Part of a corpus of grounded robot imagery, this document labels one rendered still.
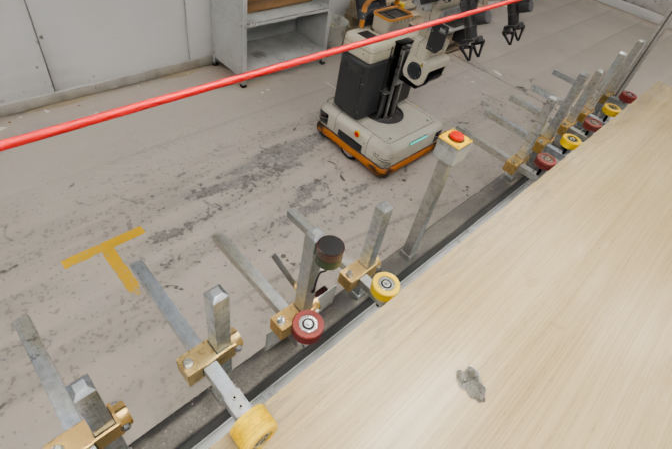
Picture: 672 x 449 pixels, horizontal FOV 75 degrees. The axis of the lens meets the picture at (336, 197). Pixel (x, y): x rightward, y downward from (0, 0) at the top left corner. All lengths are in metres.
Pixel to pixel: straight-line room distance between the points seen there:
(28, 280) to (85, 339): 0.45
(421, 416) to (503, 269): 0.54
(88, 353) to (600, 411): 1.86
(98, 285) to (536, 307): 1.89
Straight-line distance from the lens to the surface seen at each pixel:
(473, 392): 1.15
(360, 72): 2.77
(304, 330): 1.12
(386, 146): 2.78
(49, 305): 2.39
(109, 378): 2.13
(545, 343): 1.33
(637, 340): 1.51
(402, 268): 1.55
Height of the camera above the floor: 1.88
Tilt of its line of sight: 43 degrees down
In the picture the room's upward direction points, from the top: 12 degrees clockwise
